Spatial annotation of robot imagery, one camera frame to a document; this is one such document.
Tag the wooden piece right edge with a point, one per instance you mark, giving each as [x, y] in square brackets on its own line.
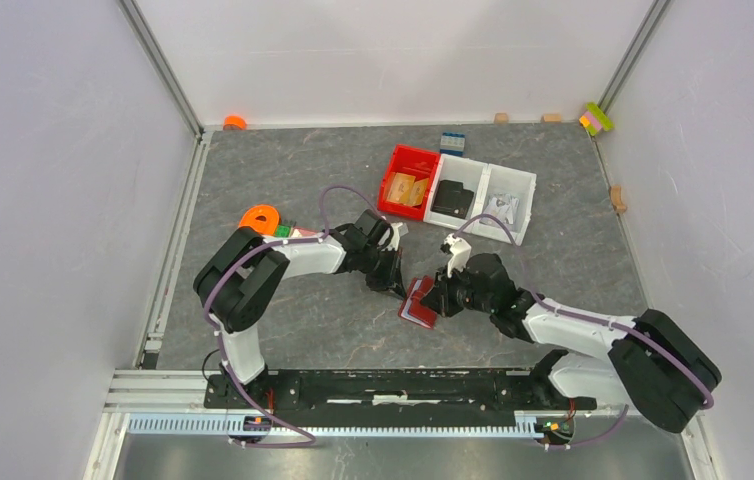
[616, 195]

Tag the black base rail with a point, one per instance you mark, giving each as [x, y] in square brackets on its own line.
[498, 388]

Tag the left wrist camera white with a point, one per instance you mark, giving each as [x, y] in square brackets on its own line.
[391, 240]

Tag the small orange cap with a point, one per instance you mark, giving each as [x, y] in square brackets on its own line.
[234, 122]

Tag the red leather card holder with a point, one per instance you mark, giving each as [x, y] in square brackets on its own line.
[412, 308]

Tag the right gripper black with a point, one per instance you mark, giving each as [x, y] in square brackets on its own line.
[451, 309]

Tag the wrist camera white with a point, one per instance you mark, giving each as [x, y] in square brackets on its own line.
[458, 251]
[391, 240]

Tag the white divided plastic bin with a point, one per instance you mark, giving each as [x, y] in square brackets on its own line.
[485, 179]

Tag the colourful toy brick stack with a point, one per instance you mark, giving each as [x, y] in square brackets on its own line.
[594, 120]

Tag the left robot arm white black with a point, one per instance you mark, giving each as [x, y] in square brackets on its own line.
[237, 284]

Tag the red plastic bin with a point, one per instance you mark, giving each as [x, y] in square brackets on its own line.
[410, 160]

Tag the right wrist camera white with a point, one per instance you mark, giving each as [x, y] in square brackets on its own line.
[458, 251]

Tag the silver cards in white bin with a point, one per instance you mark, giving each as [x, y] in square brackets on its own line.
[504, 207]

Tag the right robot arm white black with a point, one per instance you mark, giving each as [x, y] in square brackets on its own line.
[645, 362]

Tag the black cards in white bin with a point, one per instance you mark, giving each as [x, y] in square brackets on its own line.
[452, 199]

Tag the blue white small block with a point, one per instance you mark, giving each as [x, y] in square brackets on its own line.
[452, 143]

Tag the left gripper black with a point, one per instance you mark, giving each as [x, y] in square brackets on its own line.
[392, 280]

